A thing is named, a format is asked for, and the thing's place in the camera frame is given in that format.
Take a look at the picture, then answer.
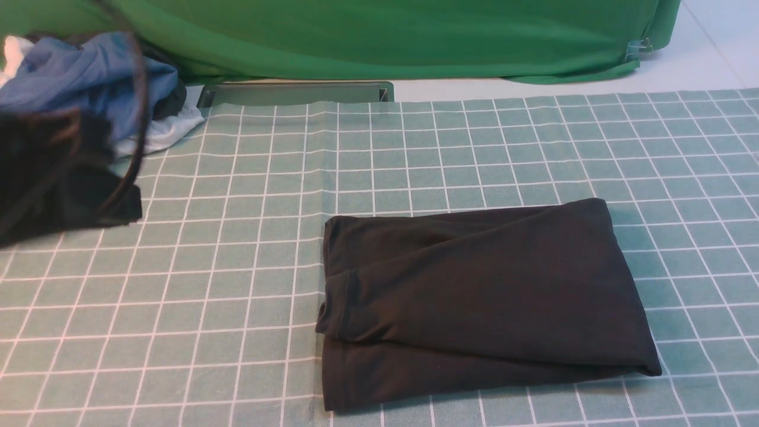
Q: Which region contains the green checkered tablecloth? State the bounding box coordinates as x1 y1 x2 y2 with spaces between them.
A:
1 89 758 426

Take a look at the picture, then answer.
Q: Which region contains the metal binder clip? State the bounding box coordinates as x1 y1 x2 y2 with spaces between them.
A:
624 38 653 62

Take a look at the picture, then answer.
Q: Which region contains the white crumpled garment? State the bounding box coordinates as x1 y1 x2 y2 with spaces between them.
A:
1 36 204 154

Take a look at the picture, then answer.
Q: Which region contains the blue crumpled garment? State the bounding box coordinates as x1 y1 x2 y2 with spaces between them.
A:
0 32 179 143

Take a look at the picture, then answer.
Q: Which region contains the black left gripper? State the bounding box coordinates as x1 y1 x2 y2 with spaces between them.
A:
1 109 143 248

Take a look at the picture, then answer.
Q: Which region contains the dark gray long-sleeved shirt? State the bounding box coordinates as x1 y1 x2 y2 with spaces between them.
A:
315 198 662 412

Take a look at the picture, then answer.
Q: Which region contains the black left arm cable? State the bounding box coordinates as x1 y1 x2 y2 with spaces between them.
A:
89 0 149 214

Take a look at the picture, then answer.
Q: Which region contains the green backdrop cloth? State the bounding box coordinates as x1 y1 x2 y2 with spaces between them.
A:
0 0 681 85

